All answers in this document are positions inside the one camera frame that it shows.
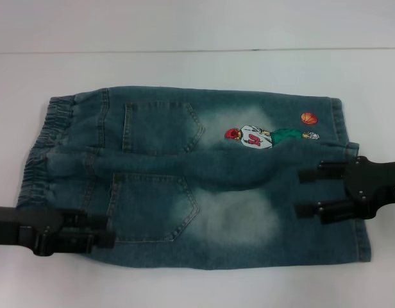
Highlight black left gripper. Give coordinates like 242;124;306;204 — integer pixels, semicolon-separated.
0;207;117;257

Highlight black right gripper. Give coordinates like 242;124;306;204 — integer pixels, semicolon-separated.
295;156;395;223

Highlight blue denim shorts with embroidery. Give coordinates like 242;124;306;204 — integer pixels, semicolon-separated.
17;85;360;266

